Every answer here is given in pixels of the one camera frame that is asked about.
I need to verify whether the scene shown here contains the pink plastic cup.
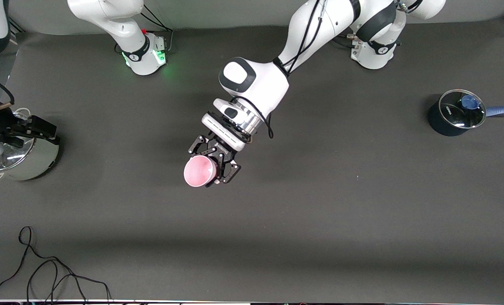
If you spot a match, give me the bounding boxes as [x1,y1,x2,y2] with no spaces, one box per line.
[184,155,219,188]

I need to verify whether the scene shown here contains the glass lid with beige knob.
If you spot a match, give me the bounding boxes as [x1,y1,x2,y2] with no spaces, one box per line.
[0,136,36,172]

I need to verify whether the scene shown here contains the stainless steel pot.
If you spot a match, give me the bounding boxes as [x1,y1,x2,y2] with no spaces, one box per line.
[0,108,60,183]

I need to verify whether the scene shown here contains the dark grey table mat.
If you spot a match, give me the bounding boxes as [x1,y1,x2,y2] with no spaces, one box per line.
[0,17,504,303]

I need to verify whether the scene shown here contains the dark blue saucepan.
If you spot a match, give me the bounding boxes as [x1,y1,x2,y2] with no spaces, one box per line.
[428,89,504,137]

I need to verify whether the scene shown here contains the glass lid with blue knob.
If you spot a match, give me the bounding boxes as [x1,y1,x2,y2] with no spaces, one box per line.
[439,89,487,128]

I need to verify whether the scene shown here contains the thin black loose cable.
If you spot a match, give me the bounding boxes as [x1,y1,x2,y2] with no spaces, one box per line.
[0,226,112,303]

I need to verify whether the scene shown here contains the black right base cables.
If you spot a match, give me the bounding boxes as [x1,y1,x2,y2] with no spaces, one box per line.
[114,4,174,55]

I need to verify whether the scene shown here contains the black base cables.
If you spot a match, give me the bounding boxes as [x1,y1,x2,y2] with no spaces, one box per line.
[114,4,174,55]
[332,34,360,48]

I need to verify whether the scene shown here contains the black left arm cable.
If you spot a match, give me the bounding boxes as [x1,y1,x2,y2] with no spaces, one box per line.
[231,0,325,139]

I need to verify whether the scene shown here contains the black left base cables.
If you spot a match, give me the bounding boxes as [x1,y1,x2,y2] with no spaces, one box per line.
[332,34,360,48]

